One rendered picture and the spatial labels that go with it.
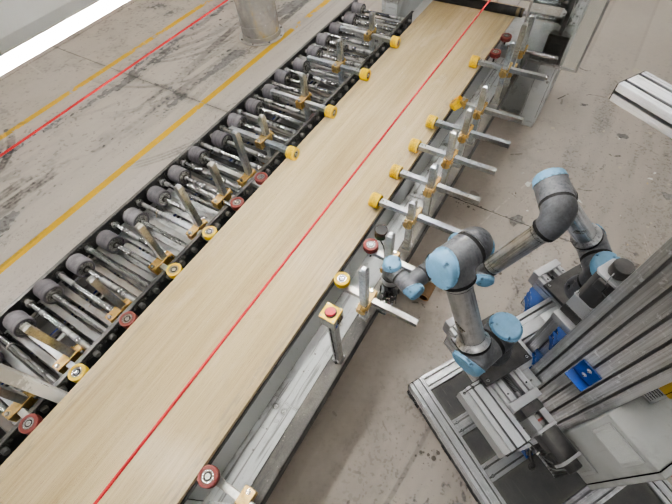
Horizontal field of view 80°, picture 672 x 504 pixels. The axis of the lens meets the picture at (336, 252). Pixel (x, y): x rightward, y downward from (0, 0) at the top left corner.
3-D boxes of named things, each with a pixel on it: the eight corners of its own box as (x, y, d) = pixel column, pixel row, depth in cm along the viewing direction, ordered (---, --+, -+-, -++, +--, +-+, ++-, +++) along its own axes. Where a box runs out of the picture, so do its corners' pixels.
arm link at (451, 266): (507, 361, 142) (482, 236, 115) (479, 387, 138) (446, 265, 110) (480, 344, 152) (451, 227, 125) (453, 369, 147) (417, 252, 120)
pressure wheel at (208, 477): (206, 492, 159) (196, 490, 149) (206, 469, 163) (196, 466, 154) (226, 488, 159) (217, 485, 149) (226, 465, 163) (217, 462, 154)
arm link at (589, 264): (582, 293, 159) (598, 276, 148) (573, 265, 166) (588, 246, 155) (614, 294, 158) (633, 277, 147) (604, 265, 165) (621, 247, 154)
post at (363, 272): (369, 315, 208) (369, 267, 168) (365, 320, 206) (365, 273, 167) (363, 312, 209) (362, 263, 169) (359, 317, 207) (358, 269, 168)
